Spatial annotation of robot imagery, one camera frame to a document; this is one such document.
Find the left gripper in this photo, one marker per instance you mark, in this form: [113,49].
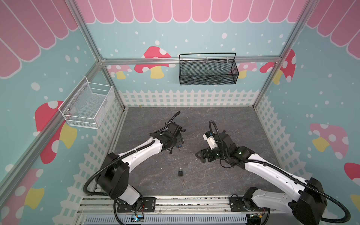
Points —
[180,139]

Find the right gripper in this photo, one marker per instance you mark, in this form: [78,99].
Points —
[210,153]

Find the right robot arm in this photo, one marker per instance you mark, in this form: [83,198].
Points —
[304,199]

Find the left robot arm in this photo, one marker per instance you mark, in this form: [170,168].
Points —
[112,179]

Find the black padlock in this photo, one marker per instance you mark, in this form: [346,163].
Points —
[180,172]

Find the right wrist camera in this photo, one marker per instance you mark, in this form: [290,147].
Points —
[209,138]

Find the aluminium front rail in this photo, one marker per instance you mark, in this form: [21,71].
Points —
[165,205]

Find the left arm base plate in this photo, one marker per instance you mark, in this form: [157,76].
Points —
[143,204]

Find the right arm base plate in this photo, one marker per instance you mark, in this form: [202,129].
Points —
[241,204]

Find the white vented cable duct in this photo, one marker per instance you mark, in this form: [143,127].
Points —
[185,219]

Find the black wire mesh basket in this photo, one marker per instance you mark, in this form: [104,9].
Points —
[208,69]

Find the white wire mesh basket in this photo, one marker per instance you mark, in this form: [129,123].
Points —
[88,104]

